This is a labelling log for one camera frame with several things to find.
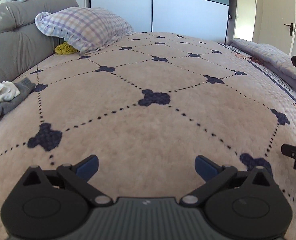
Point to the yellow cloth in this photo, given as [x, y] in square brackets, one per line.
[65, 49]

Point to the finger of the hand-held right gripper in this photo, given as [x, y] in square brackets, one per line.
[290, 150]

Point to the purple plaid fleece blanket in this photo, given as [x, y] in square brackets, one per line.
[270, 55]

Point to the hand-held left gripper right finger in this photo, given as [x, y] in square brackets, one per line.
[205, 167]

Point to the grey padded headboard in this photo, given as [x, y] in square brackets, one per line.
[17, 42]

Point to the grey garment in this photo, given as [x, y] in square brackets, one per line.
[7, 106]

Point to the blue and white wardrobe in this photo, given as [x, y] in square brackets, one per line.
[188, 17]

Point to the beige printed bed blanket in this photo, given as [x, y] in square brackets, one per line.
[163, 130]

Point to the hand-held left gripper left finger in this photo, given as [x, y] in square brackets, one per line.
[88, 166]

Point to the white pants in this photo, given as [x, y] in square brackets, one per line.
[0, 92]

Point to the plaid frilled pillow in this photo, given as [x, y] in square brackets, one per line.
[88, 27]

